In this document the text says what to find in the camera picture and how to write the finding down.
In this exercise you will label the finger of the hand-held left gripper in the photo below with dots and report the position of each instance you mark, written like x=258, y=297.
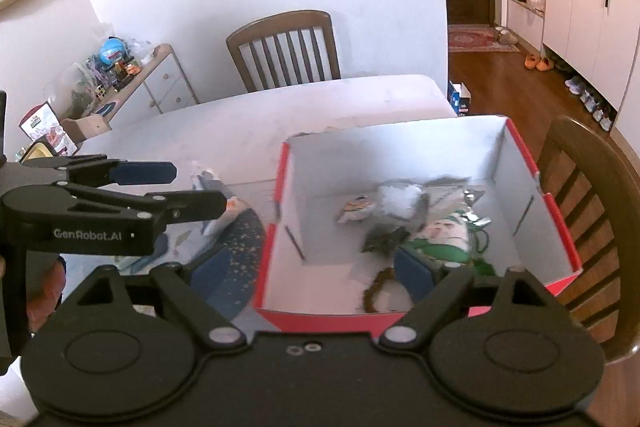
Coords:
x=197, y=206
x=145, y=173

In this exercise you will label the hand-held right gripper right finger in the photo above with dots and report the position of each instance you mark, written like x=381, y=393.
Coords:
x=412, y=272

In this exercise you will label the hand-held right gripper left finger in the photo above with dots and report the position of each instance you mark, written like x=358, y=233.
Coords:
x=175, y=287

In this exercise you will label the brown furry strip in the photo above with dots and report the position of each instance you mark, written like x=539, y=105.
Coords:
x=372, y=294

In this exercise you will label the green-haired cartoon plush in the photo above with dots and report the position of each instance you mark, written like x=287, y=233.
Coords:
x=445, y=237

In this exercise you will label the white fluffy ball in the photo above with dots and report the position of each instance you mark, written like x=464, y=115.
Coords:
x=400, y=198

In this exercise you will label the orange white cartoon packet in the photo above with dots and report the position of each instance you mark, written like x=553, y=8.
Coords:
x=357, y=207

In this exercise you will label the brown paper snack packet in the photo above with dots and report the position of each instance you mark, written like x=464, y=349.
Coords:
x=445, y=192

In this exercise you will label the red cardboard box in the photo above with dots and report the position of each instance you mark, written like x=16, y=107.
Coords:
x=390, y=147

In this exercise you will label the person's left hand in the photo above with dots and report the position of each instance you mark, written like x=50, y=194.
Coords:
x=46, y=294

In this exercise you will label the small white toy figure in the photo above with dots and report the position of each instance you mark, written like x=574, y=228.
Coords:
x=212, y=189

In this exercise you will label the blue speckled bag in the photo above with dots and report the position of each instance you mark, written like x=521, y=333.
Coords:
x=240, y=257

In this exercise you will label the wooden white sideboard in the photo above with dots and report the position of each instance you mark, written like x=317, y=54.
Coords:
x=160, y=82

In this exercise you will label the pile of small toys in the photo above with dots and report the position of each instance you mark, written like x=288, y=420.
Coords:
x=120, y=74

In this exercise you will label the colourful snack bag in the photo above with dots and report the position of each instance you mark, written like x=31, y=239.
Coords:
x=42, y=122

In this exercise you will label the blue round toy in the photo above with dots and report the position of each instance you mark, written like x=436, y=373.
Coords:
x=111, y=51

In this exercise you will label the blue box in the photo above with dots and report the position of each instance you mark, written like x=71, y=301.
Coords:
x=459, y=99

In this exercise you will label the wooden slat-back chair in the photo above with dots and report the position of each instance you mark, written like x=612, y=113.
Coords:
x=280, y=24

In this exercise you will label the dark wooden chair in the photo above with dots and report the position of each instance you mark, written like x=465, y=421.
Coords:
x=600, y=167

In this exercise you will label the red patterned rug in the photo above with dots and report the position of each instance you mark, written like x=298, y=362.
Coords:
x=475, y=39

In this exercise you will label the orange slipper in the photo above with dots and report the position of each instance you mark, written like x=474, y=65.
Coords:
x=545, y=64
x=531, y=62

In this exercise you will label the row of shoes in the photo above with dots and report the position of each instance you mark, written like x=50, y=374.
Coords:
x=592, y=102

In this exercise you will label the grey slippers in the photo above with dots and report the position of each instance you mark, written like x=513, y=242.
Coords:
x=506, y=37

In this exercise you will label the white wooden shelf cabinet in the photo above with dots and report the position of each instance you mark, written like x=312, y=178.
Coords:
x=590, y=22

